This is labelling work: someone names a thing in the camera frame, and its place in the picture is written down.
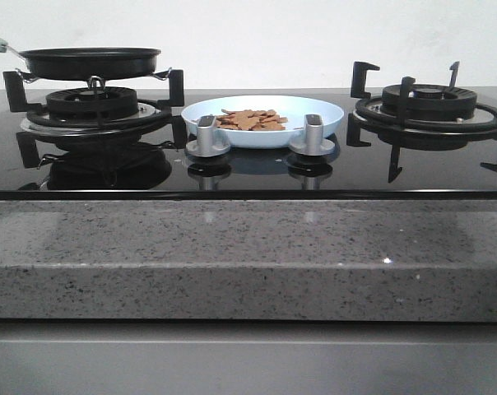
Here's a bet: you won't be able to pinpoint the left silver stove knob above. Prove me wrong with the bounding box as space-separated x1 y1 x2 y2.
186 115 231 158

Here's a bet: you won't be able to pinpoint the grey cabinet front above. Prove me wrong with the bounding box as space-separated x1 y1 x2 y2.
0 322 497 394

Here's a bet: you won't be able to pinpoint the brown meat pieces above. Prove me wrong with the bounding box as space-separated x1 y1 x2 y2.
215 109 288 131

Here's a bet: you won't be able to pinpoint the right black pan support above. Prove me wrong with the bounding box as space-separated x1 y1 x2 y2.
346 61 497 183

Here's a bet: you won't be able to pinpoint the left black pan support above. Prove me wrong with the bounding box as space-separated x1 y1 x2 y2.
3 68 184 140

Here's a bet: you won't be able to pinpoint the black frying pan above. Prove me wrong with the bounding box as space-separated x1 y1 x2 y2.
16 47 161 81

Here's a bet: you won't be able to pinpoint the silver stove knob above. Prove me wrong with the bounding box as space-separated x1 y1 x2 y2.
186 115 231 158
289 114 336 156

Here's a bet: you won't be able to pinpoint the right silver stove knob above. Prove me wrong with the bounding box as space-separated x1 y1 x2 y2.
289 114 336 156

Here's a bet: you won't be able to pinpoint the right black gas burner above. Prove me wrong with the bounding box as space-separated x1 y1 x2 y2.
381 83 478 121

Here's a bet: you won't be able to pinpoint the left black gas burner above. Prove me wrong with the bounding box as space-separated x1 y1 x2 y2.
46 86 139 121

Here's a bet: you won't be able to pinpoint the light blue plate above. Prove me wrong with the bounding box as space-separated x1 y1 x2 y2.
181 95 344 149

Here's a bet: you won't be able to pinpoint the black gas burner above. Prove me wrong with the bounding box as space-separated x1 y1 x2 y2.
381 83 478 121
46 86 139 121

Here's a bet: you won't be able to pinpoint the black glass cooktop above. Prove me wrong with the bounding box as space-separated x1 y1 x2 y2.
0 90 497 201

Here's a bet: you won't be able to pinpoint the black pan support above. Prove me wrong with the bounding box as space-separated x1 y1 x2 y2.
3 68 184 140
346 61 497 183

